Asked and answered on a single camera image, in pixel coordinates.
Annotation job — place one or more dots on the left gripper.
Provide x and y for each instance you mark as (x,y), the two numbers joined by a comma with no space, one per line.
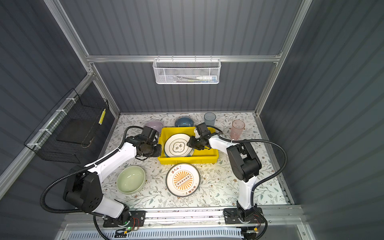
(159,151)

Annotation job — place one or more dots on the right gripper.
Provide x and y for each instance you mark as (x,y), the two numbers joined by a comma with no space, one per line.
(192,144)

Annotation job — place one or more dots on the white plate teal rim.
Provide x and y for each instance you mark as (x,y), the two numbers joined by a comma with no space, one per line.
(176,146)

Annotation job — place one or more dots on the orange sunburst plate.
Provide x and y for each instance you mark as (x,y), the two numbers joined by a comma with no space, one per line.
(183,180)

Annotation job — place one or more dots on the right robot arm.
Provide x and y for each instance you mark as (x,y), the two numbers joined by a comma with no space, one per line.
(245,165)

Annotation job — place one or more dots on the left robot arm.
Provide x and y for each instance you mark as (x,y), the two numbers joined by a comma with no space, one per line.
(84,190)

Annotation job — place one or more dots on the yellow plastic bin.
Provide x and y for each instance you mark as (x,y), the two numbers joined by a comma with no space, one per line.
(205,156)

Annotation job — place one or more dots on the purple ceramic bowl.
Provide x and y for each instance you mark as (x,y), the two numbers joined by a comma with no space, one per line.
(156,125)

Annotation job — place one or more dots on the dark blue ceramic bowl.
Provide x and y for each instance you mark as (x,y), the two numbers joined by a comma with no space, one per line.
(184,122)

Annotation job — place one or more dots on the grey translucent cup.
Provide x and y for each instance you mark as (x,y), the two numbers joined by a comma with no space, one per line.
(209,119)

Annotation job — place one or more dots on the green ceramic bowl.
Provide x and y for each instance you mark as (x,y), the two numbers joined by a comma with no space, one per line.
(131,180)

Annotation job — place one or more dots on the pink translucent cup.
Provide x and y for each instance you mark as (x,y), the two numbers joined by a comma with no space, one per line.
(237,129)

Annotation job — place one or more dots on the yellow tag on basket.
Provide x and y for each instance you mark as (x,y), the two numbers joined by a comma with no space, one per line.
(102,116)

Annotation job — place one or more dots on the items in white basket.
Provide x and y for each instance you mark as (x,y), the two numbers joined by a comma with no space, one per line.
(193,79)

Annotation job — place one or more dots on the white wire mesh basket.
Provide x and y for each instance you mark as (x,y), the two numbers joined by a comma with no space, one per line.
(165,67)

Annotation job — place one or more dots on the black wire basket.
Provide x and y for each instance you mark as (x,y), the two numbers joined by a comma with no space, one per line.
(72,134)

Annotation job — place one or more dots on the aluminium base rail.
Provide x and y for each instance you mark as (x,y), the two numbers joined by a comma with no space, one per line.
(197,217)

